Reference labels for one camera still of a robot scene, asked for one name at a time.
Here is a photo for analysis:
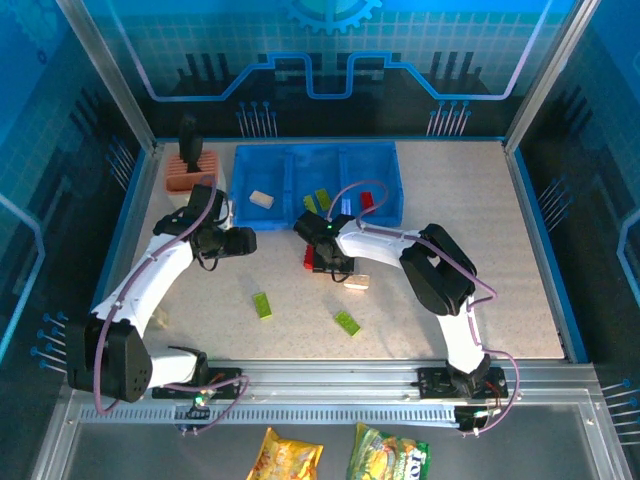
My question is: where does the aluminium frame post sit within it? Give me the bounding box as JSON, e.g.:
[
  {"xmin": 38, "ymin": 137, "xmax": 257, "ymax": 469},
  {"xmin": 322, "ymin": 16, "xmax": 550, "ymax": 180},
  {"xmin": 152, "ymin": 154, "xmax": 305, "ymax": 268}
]
[
  {"xmin": 57, "ymin": 0, "xmax": 165, "ymax": 154},
  {"xmin": 502, "ymin": 0, "xmax": 601, "ymax": 154}
]

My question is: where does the orange and white utensil holder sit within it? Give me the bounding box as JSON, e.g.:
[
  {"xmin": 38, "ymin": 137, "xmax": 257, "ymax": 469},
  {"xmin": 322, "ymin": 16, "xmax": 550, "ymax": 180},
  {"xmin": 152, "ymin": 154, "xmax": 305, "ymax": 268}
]
[{"xmin": 164, "ymin": 152, "xmax": 227, "ymax": 207}]

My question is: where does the black utensil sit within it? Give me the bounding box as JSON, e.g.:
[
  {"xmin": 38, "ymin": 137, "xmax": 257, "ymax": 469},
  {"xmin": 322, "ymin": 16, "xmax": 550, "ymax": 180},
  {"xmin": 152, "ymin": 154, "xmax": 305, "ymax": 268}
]
[{"xmin": 178, "ymin": 113, "xmax": 205, "ymax": 174}]

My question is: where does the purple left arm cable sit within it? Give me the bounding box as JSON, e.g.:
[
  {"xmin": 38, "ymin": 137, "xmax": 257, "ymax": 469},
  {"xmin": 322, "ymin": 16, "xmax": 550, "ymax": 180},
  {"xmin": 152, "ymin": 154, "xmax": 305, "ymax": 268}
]
[{"xmin": 92, "ymin": 174, "xmax": 251, "ymax": 437}]

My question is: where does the blue three-compartment tray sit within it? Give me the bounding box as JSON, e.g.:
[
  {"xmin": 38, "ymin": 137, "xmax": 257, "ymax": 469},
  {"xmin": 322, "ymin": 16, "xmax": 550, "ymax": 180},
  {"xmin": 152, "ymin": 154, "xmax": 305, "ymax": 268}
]
[{"xmin": 227, "ymin": 141, "xmax": 404, "ymax": 231}]

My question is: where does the yellow snack bag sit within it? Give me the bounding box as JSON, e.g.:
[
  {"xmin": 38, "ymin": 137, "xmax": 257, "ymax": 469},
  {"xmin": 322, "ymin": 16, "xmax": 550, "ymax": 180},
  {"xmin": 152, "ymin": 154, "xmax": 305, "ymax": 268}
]
[{"xmin": 246, "ymin": 426, "xmax": 325, "ymax": 480}]

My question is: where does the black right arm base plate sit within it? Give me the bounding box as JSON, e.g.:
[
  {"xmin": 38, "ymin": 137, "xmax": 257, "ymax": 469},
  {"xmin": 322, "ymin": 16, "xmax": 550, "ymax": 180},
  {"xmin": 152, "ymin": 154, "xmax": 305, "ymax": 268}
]
[{"xmin": 416, "ymin": 366, "xmax": 510, "ymax": 401}]

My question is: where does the green snack bag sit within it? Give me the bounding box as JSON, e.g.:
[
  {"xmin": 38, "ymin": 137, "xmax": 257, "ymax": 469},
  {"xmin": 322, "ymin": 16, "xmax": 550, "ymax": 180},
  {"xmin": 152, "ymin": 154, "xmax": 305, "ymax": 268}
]
[{"xmin": 346, "ymin": 422, "xmax": 431, "ymax": 480}]

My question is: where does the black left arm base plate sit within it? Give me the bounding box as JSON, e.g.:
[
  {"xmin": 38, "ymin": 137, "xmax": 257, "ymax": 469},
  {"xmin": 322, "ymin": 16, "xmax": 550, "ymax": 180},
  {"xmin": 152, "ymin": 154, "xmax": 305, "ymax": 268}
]
[{"xmin": 151, "ymin": 367, "xmax": 247, "ymax": 401}]

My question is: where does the small controller board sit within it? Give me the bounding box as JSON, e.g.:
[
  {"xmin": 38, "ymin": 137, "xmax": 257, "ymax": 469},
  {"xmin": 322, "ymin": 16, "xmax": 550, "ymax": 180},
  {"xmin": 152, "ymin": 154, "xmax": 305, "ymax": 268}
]
[
  {"xmin": 185, "ymin": 382, "xmax": 224, "ymax": 421},
  {"xmin": 455, "ymin": 403, "xmax": 501, "ymax": 435}
]

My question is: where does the slotted cable duct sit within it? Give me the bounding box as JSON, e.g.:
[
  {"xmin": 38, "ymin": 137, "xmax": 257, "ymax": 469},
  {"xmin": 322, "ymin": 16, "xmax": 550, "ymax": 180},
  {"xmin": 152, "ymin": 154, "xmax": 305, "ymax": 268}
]
[{"xmin": 78, "ymin": 403, "xmax": 464, "ymax": 425}]

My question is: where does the aluminium mounting rail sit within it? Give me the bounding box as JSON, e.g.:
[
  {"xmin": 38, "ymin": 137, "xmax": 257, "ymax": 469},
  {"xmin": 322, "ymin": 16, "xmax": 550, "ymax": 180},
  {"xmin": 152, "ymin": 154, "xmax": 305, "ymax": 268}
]
[{"xmin": 59, "ymin": 358, "xmax": 601, "ymax": 401}]

